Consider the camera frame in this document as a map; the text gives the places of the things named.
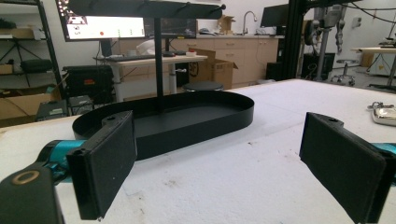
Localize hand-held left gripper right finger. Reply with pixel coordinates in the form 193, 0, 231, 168
299, 111, 396, 224

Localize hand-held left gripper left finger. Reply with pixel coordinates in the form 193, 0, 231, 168
36, 109, 138, 221

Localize small black electronics box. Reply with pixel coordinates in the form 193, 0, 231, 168
35, 99, 69, 122

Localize black equipment case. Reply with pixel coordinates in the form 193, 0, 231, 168
62, 64, 115, 105

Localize silver rolling stool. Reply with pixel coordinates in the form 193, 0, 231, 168
330, 59, 361, 87

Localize black oval jewelry stand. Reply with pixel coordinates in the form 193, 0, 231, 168
66, 0, 255, 161

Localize large flat cardboard box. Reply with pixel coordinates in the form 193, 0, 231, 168
0, 85, 62, 128

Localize white standing desk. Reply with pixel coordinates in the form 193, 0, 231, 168
93, 54, 209, 103

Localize wooden side table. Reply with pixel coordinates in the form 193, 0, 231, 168
350, 46, 396, 91

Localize black computer keyboard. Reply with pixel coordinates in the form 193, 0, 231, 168
96, 54, 157, 63

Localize black round stool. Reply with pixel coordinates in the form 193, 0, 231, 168
181, 80, 224, 92

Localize black metal shelf rack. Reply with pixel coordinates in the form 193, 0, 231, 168
0, 0, 66, 99

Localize wide computer monitor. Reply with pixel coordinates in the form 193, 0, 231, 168
55, 0, 198, 43

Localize open cardboard box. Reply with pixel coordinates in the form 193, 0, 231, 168
188, 48, 239, 91

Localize dark computer monitor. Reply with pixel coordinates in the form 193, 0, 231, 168
260, 3, 290, 28

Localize silver sink faucet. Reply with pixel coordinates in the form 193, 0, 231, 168
242, 10, 259, 35

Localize silver metal keychain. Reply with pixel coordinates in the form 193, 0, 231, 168
366, 101, 396, 127

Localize black metal frame post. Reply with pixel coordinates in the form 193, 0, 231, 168
281, 0, 356, 80

